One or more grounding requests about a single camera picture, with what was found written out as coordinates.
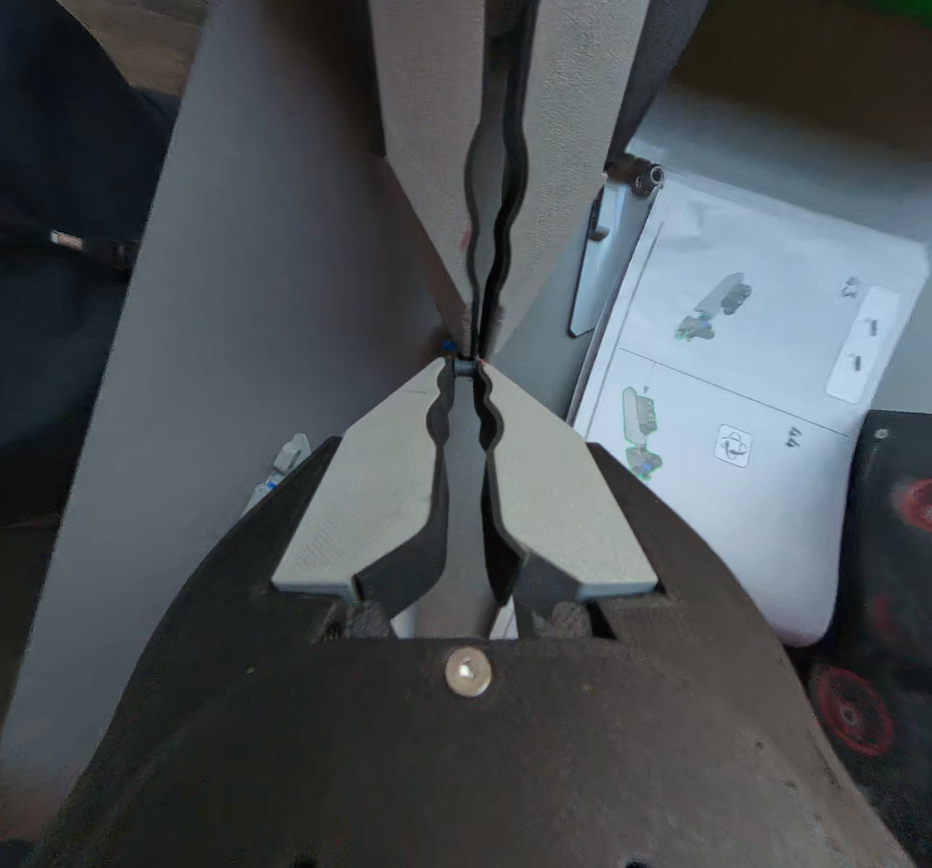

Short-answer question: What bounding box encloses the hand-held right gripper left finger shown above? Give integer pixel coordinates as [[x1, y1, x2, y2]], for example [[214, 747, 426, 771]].
[[271, 357, 448, 619]]

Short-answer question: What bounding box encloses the grey building piece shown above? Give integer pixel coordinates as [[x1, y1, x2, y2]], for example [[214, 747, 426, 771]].
[[568, 153, 667, 339]]

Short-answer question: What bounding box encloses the lego instruction booklet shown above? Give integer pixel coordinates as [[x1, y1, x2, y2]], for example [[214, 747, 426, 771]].
[[568, 177, 932, 649]]

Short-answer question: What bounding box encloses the black lego truck box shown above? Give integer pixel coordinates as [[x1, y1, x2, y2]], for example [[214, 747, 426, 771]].
[[797, 409, 932, 868]]

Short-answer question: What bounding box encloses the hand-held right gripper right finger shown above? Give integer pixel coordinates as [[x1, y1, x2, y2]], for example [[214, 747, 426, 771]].
[[475, 360, 661, 612]]

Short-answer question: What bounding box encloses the white lego panel piece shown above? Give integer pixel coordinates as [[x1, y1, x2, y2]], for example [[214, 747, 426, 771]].
[[244, 433, 313, 516]]

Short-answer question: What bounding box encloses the grey lego beam assembly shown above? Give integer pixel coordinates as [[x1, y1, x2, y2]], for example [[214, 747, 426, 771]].
[[439, 339, 483, 378]]

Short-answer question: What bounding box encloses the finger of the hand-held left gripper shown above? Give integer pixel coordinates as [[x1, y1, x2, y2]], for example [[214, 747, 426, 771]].
[[479, 0, 665, 361], [362, 0, 487, 356]]

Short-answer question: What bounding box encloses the person's dark clothed body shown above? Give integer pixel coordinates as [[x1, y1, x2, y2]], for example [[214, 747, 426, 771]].
[[0, 0, 183, 527]]

